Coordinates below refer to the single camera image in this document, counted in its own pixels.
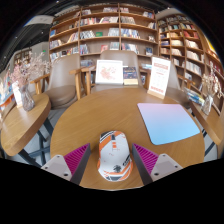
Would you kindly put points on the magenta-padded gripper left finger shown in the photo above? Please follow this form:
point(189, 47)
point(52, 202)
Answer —
point(76, 160)

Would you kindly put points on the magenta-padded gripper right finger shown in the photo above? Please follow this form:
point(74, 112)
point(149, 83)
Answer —
point(146, 160)

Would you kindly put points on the orange and white computer mouse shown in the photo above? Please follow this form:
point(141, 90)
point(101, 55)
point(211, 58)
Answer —
point(115, 155)

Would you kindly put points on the pink-blue gradient mouse pad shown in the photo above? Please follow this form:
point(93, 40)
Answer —
point(168, 122)

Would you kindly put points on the round wooden side table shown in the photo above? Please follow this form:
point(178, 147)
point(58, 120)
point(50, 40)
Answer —
point(23, 123)
point(210, 123)

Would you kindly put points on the glass vase pink dried flowers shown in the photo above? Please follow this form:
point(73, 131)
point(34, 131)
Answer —
point(26, 100)

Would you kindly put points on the colourful book stack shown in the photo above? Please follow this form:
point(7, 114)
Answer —
point(195, 97)

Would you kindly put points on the white sign stand red print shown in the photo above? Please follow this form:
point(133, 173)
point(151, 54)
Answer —
point(159, 77)

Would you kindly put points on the dark cover book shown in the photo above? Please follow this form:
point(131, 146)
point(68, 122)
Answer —
point(130, 75)

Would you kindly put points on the small white table sign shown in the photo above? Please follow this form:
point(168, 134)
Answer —
point(16, 93)

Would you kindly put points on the light blue book stack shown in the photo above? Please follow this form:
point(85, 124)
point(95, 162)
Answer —
point(146, 66)

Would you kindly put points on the white picture board red print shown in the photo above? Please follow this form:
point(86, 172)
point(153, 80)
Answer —
point(109, 72)

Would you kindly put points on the book display table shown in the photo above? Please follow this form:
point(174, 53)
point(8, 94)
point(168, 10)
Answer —
point(5, 88)

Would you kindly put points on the distant wooden bookshelf unit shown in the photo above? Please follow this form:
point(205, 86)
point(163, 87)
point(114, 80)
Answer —
point(23, 56)

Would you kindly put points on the wide wooden bookshelf unit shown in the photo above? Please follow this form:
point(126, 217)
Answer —
point(100, 23)

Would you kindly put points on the white ceiling panel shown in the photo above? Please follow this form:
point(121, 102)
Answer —
point(39, 20)

